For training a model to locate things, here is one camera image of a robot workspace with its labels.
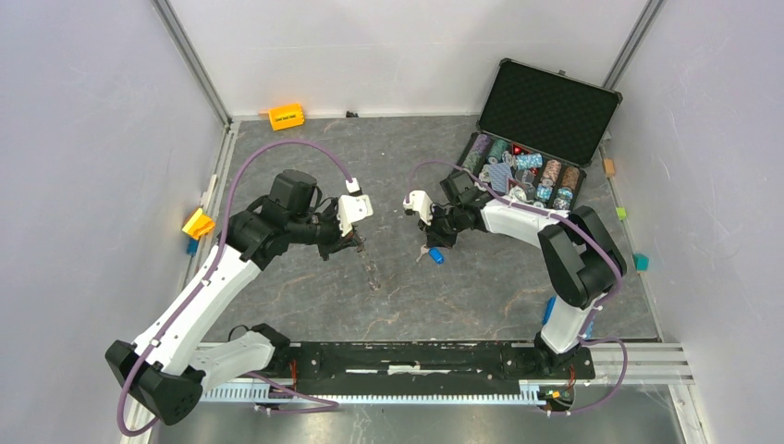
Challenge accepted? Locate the silver key blue tag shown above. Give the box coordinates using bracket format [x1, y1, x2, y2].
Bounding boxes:
[415, 245, 445, 265]

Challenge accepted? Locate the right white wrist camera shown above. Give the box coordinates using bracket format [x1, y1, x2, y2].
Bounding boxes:
[403, 191, 433, 226]

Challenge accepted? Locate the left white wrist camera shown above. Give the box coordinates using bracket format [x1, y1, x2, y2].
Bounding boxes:
[337, 178, 374, 238]

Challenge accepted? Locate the blue white green block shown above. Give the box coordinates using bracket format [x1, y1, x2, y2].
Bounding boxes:
[542, 296, 594, 339]

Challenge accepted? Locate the teal cube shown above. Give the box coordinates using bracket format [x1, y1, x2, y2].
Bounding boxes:
[632, 253, 650, 273]

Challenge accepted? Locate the small blue block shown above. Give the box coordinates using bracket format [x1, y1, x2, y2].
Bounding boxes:
[186, 239, 200, 256]

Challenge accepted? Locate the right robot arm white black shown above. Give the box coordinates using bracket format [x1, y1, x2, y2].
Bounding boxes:
[403, 170, 627, 377]

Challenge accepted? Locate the yellow orange block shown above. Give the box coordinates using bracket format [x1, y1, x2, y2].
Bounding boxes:
[181, 207, 215, 241]

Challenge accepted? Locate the large metal disc keyring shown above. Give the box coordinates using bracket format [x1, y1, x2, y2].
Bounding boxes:
[358, 244, 380, 291]

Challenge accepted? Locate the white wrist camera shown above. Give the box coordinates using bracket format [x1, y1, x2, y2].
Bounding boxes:
[403, 191, 433, 226]
[337, 178, 374, 238]

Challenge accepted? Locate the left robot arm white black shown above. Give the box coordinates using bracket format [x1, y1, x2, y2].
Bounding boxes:
[104, 169, 374, 426]

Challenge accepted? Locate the orange plastic block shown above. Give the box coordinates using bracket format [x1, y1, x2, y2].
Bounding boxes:
[267, 103, 305, 131]

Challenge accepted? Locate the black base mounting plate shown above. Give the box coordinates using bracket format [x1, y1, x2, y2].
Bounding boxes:
[248, 335, 596, 397]

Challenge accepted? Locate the orange small cube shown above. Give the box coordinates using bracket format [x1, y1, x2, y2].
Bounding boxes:
[603, 158, 616, 178]

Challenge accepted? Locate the black poker chip case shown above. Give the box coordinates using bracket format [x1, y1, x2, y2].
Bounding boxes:
[458, 58, 623, 210]

